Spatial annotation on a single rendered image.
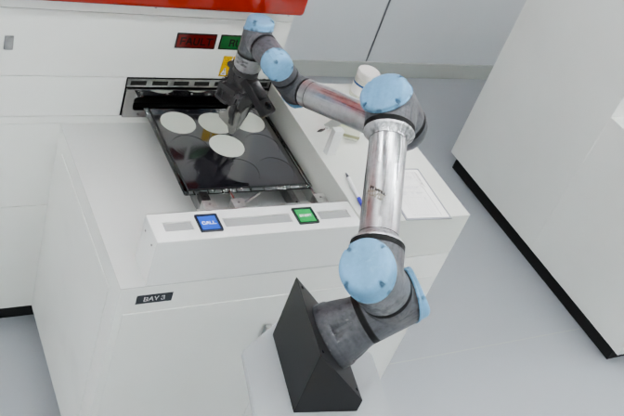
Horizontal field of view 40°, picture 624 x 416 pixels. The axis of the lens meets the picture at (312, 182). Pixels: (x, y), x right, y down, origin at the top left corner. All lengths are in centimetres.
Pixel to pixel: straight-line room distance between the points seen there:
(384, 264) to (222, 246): 48
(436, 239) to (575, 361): 147
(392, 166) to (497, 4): 336
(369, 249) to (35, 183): 119
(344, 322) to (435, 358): 156
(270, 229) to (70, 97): 70
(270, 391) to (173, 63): 99
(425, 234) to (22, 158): 113
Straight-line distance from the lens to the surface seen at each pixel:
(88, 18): 229
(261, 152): 240
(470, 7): 503
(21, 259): 279
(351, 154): 241
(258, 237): 205
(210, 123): 245
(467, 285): 376
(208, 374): 241
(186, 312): 216
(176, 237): 197
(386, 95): 190
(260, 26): 223
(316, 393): 186
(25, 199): 262
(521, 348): 363
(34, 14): 226
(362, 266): 171
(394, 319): 182
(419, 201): 234
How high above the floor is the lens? 227
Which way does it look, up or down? 35 degrees down
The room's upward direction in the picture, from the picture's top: 21 degrees clockwise
